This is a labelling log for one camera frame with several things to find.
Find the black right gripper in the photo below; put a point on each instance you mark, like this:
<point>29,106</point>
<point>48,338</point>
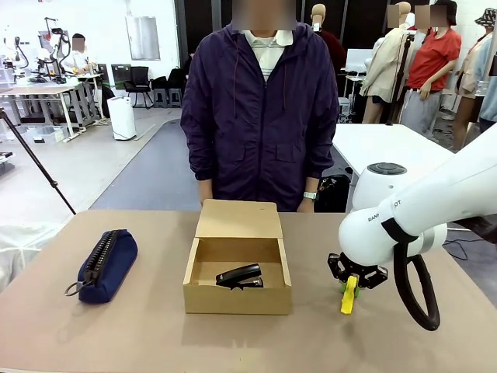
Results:
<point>360,272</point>

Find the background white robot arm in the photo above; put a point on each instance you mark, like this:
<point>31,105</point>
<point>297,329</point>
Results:
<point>54,42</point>

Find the purple sleeved right forearm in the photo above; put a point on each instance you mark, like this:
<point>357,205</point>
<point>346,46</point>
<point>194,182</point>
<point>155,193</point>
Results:
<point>198,155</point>

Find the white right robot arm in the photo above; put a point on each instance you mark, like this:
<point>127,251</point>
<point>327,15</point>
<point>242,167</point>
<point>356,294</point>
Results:
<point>427,194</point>

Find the purple sleeved left forearm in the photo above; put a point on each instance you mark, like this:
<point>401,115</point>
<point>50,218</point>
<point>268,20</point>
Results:
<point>320,163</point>

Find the open brown cardboard box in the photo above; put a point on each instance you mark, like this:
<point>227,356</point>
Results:
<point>237,301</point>

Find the person's left hand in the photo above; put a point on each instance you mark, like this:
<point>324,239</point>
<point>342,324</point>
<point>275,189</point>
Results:
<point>306,206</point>

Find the person's right hand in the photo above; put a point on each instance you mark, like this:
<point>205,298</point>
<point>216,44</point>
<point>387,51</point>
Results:
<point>206,194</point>

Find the black bag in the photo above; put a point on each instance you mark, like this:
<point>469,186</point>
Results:
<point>334,192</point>

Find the silver wristwatch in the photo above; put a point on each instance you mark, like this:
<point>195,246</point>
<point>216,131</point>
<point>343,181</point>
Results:
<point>310,195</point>

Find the black stapler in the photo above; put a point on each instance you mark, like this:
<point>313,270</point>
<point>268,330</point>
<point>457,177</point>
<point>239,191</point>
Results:
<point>238,274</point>

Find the person in purple jacket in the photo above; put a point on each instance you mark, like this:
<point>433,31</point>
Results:
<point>256,136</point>

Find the mannequin in beige jacket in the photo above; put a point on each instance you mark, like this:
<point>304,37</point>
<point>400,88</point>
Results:
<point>384,58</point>

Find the mannequin in red shirt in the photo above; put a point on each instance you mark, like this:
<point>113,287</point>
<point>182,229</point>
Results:
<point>431,58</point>

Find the blue zippered pencil case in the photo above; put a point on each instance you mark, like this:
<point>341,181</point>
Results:
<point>112,264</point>

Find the bare headed beige mannequin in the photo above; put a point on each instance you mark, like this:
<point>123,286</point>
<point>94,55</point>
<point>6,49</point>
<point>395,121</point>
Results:
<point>320,15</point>

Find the white air purifier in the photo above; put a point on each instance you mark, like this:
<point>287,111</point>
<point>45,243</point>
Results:
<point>121,120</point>

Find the black office chair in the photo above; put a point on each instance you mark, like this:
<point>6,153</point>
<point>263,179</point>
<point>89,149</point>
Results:
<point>137,77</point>

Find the black tripod leg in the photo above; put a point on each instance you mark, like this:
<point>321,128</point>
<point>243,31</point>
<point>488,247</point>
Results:
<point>39,163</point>

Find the white cloth cover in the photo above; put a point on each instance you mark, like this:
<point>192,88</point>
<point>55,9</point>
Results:
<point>19,248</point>

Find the seated person in white shirt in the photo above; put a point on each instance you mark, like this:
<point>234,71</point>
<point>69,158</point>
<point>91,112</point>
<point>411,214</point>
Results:
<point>77,56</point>

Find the white workbench table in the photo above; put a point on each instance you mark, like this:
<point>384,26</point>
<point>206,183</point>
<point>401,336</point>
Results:
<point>35,91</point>

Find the black camera stand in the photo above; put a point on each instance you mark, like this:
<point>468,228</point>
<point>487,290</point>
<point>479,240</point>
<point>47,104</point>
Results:
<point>402,70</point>

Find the grey wall panel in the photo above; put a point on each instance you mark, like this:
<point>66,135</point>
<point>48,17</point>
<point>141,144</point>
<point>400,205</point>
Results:
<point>143,38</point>

